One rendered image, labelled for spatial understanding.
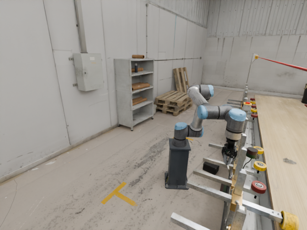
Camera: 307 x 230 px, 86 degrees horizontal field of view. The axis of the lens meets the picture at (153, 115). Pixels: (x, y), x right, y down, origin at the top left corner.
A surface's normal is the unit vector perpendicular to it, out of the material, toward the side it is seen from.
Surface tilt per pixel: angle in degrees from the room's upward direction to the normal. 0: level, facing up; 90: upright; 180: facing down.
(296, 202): 0
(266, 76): 90
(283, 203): 0
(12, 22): 90
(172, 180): 90
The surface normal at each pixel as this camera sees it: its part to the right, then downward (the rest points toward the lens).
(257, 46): -0.54, 0.29
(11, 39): 0.84, 0.21
